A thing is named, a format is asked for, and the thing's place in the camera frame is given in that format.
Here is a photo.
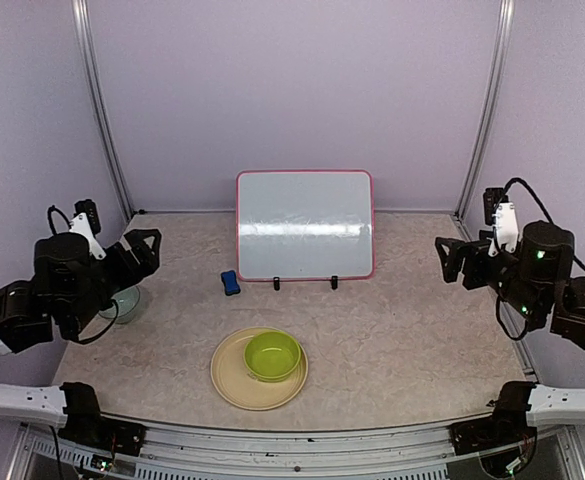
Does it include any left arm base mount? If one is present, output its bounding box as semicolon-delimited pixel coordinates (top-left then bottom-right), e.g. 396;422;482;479
58;414;146;457

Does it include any blue whiteboard eraser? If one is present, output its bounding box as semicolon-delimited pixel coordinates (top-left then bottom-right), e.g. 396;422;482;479
220;270;241;296

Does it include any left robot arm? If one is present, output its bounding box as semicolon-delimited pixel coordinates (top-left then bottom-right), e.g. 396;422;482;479
0;229;162;445

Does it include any left aluminium corner post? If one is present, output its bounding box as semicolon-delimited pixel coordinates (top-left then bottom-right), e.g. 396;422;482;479
71;0;134;221

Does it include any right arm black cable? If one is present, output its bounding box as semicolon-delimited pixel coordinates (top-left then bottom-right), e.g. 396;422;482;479
494;176;585;344

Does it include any beige round plate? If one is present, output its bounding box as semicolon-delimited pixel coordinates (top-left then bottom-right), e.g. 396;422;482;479
210;327;309;411

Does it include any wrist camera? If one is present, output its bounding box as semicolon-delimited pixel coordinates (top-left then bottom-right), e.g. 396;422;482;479
483;187;519;257
69;199;106;260

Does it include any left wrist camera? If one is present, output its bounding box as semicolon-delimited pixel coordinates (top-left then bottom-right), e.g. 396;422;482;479
69;199;106;260

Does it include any aluminium corner post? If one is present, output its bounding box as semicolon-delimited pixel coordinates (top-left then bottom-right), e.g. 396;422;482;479
71;0;134;221
455;0;515;222

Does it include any wire whiteboard stand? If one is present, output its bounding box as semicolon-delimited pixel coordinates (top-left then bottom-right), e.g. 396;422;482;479
272;275;340;291

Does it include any aluminium front rail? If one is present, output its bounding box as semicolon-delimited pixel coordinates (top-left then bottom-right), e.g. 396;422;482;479
9;394;585;480

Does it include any clear glass bowl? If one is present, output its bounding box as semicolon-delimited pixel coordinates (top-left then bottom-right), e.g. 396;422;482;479
99;286;141;325

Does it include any green plastic bowl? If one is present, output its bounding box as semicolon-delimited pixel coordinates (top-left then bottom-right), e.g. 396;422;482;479
243;330;301;382

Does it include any right aluminium corner post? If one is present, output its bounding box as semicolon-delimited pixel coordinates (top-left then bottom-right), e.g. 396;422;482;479
455;0;515;222

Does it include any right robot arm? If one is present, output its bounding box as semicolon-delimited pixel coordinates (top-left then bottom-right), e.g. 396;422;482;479
434;221;585;444

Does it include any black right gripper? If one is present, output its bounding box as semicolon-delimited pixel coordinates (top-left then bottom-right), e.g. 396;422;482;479
436;230;547;323

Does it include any pink framed whiteboard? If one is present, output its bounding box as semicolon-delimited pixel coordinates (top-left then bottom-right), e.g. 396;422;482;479
236;169;376;282

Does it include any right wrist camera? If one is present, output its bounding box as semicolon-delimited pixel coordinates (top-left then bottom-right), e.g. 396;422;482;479
483;187;519;257

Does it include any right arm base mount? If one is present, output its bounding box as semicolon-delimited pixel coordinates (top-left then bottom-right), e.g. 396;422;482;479
449;416;537;456

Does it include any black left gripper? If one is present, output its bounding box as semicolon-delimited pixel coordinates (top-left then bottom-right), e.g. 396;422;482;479
65;229;162;334

